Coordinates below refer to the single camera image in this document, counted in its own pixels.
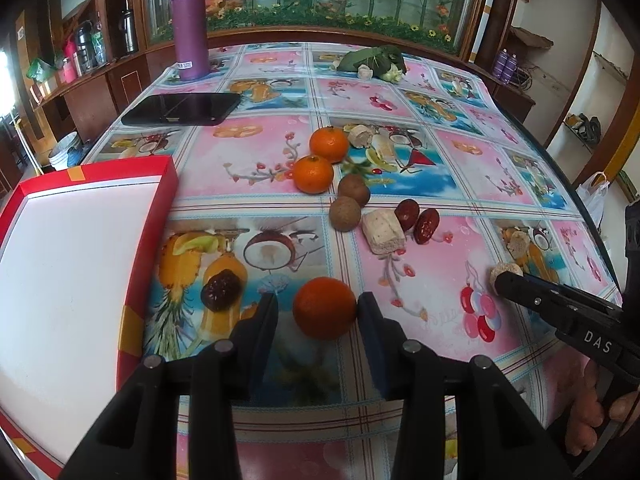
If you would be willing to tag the right hand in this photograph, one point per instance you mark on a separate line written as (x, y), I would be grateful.
(586, 414)

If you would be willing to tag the purple bottles on shelf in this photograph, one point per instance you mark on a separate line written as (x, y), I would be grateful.
(505, 66)

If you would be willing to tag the purple thermos bottle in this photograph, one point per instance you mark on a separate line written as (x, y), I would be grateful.
(190, 38)

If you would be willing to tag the wooden glass display cabinet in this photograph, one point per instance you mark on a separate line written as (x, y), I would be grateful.
(468, 33)

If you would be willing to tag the red jujube date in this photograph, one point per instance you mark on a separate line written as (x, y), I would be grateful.
(407, 212)
(426, 225)

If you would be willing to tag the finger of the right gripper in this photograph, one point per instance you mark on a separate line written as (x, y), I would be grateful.
(540, 295)

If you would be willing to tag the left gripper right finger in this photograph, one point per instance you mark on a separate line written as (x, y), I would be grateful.
(406, 370)

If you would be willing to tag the white plastic bucket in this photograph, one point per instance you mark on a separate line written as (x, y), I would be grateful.
(67, 152)

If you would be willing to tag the pink bottle on shelf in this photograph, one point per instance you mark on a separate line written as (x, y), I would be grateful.
(70, 65)

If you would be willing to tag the white square cake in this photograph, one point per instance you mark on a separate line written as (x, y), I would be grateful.
(383, 232)

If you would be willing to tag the orange tangerine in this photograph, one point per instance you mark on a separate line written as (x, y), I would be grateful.
(324, 308)
(330, 143)
(313, 174)

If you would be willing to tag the red white tray box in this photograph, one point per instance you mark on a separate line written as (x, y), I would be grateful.
(77, 253)

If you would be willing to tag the white plastic bag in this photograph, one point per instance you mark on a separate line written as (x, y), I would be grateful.
(593, 192)

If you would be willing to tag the dark dried date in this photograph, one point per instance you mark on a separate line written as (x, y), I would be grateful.
(221, 291)

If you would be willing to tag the black smartphone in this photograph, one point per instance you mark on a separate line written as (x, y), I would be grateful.
(182, 109)

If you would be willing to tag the green leafy vegetable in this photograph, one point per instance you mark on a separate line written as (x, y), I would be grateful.
(385, 62)

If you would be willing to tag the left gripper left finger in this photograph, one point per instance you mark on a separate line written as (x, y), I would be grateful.
(225, 374)

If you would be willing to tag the black thermos on shelf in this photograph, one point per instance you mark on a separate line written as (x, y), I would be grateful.
(126, 27)

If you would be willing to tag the round beige cake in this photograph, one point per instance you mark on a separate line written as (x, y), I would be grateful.
(501, 268)

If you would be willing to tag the green bag on shelf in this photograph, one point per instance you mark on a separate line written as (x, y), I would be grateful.
(39, 71)

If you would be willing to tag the colourful fruit tablecloth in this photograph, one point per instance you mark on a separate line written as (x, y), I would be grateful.
(436, 137)

